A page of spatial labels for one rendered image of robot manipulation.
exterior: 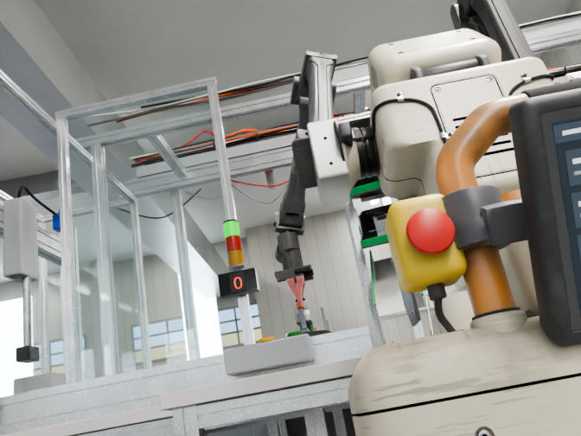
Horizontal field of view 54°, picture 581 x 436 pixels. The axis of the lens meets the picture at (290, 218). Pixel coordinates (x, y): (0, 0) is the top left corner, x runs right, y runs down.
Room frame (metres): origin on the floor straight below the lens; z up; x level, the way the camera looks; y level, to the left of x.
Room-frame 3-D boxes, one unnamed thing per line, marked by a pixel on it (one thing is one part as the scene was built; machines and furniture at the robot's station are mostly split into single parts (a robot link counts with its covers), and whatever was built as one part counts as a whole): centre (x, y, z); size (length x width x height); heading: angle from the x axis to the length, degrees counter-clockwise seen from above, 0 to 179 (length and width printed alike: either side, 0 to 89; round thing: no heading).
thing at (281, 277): (1.50, 0.03, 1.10); 0.07 x 0.07 x 0.09; 87
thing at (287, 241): (1.51, 0.02, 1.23); 0.07 x 0.06 x 0.07; 11
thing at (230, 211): (1.78, 0.20, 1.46); 0.03 x 0.03 x 1.00; 87
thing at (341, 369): (1.42, -0.16, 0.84); 0.90 x 0.70 x 0.03; 89
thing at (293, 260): (1.50, 0.02, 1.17); 0.10 x 0.07 x 0.07; 87
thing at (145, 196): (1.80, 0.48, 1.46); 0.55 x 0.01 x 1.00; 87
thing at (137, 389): (1.48, 0.30, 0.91); 0.89 x 0.06 x 0.11; 87
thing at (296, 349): (1.41, 0.11, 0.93); 0.21 x 0.07 x 0.06; 87
